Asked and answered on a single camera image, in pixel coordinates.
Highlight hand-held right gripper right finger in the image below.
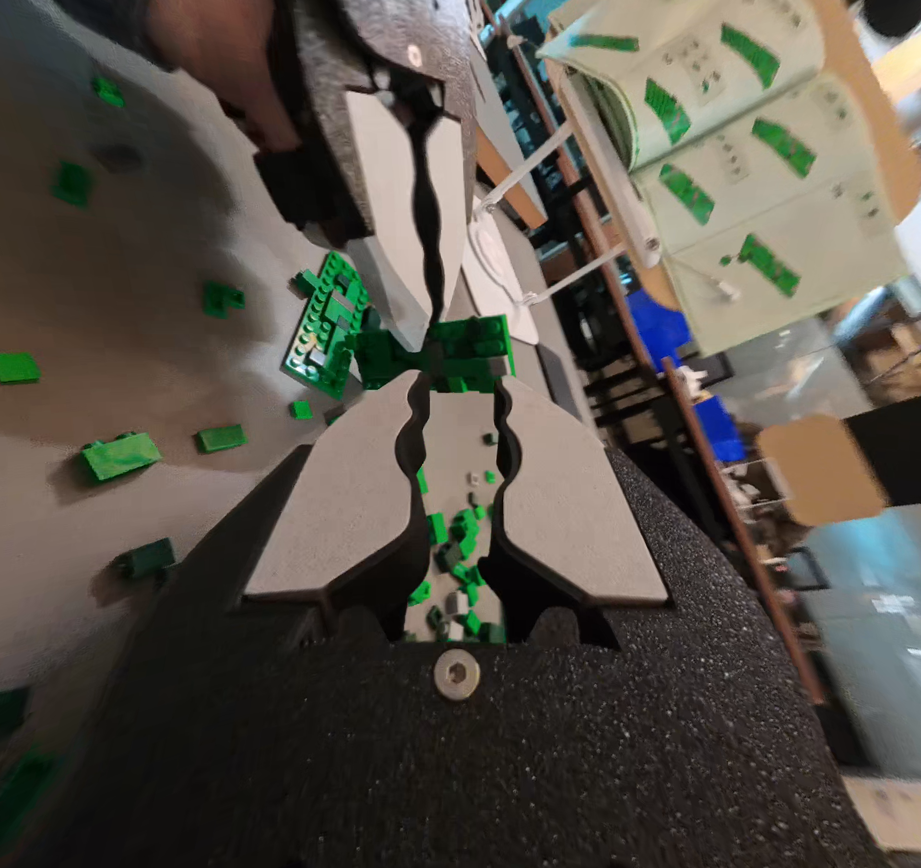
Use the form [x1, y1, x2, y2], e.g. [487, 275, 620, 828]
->
[478, 376, 670, 608]

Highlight green toy brick assembly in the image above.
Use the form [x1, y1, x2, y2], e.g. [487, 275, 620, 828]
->
[351, 315, 516, 394]

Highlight black desk mat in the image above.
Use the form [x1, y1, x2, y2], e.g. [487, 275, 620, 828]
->
[536, 341, 585, 423]

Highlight grey desk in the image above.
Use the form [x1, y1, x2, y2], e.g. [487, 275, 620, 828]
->
[0, 0, 598, 739]

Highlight building instruction booklet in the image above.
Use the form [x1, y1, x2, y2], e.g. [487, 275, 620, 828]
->
[538, 0, 913, 359]

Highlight person's left hand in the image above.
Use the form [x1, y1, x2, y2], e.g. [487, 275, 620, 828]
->
[146, 0, 302, 154]

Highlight tan rounded board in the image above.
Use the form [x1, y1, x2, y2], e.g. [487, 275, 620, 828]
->
[756, 415, 889, 527]

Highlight black panel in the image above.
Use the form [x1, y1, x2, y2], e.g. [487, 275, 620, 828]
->
[845, 402, 921, 509]

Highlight blue storage bin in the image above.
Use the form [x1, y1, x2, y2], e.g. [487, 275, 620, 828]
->
[625, 288, 685, 372]
[692, 394, 745, 462]

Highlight green studded base plate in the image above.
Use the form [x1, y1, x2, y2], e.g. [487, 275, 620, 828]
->
[282, 252, 371, 400]

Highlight scattered loose toy bricks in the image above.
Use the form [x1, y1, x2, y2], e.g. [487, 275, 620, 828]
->
[0, 75, 508, 829]

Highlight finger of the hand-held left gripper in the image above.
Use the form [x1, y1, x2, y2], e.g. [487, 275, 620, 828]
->
[345, 89, 434, 352]
[430, 118, 477, 323]

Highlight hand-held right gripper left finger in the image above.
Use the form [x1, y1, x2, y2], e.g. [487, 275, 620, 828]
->
[245, 371, 431, 603]

